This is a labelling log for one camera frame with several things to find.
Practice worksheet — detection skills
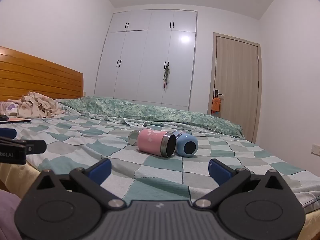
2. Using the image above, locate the light wooden door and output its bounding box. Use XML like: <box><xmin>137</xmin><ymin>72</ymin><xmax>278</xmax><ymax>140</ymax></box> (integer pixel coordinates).
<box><xmin>207</xmin><ymin>32</ymin><xmax>263</xmax><ymax>143</ymax></box>

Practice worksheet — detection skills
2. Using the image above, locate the white purple print pillow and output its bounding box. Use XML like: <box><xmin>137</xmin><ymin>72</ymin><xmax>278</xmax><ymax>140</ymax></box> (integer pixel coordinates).
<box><xmin>0</xmin><ymin>101</ymin><xmax>19</xmax><ymax>117</ymax></box>

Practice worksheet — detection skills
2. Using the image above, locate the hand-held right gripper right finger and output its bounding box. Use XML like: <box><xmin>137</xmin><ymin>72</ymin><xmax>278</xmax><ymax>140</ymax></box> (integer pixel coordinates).
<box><xmin>194</xmin><ymin>158</ymin><xmax>288</xmax><ymax>209</ymax></box>

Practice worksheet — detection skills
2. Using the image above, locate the wooden headboard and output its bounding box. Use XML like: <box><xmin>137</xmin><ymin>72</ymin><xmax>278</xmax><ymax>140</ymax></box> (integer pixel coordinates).
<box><xmin>0</xmin><ymin>46</ymin><xmax>84</xmax><ymax>102</ymax></box>

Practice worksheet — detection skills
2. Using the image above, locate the yellow bed sheet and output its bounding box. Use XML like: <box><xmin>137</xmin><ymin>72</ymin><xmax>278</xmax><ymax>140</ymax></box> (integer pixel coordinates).
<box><xmin>0</xmin><ymin>161</ymin><xmax>38</xmax><ymax>196</ymax></box>

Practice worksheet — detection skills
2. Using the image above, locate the checkered green bed blanket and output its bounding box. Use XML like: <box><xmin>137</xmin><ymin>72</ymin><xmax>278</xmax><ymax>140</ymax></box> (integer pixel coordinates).
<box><xmin>0</xmin><ymin>112</ymin><xmax>320</xmax><ymax>208</ymax></box>

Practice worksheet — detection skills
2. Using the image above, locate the white wardrobe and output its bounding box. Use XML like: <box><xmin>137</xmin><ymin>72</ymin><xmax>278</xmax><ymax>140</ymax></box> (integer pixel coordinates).
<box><xmin>94</xmin><ymin>9</ymin><xmax>198</xmax><ymax>111</ymax></box>

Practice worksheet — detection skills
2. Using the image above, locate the purple cloth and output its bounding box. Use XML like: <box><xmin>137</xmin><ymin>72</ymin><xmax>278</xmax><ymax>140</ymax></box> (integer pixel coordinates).
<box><xmin>0</xmin><ymin>189</ymin><xmax>23</xmax><ymax>240</ymax></box>

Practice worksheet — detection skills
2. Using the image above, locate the orange hanging pouch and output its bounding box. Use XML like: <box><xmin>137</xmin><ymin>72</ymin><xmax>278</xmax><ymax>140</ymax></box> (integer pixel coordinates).
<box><xmin>211</xmin><ymin>97</ymin><xmax>222</xmax><ymax>113</ymax></box>

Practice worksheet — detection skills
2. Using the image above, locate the green patterned quilt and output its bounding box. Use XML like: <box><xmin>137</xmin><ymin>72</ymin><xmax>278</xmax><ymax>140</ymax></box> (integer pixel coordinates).
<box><xmin>56</xmin><ymin>96</ymin><xmax>244</xmax><ymax>139</ymax></box>

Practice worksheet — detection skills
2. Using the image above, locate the beige crumpled clothing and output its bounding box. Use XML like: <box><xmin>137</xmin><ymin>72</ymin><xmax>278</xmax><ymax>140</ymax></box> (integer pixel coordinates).
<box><xmin>7</xmin><ymin>91</ymin><xmax>64</xmax><ymax>119</ymax></box>

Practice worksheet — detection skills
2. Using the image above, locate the pink cup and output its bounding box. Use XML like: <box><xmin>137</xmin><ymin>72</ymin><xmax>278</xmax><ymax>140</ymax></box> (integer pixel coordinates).
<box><xmin>128</xmin><ymin>129</ymin><xmax>177</xmax><ymax>158</ymax></box>

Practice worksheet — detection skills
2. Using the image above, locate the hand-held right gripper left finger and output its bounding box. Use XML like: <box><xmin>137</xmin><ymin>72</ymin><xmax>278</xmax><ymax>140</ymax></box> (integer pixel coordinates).
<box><xmin>32</xmin><ymin>158</ymin><xmax>126</xmax><ymax>209</ymax></box>

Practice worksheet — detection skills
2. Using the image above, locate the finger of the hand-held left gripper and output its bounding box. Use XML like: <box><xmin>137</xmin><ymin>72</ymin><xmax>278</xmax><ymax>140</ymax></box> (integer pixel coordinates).
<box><xmin>0</xmin><ymin>137</ymin><xmax>47</xmax><ymax>155</ymax></box>
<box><xmin>0</xmin><ymin>128</ymin><xmax>17</xmax><ymax>139</ymax></box>

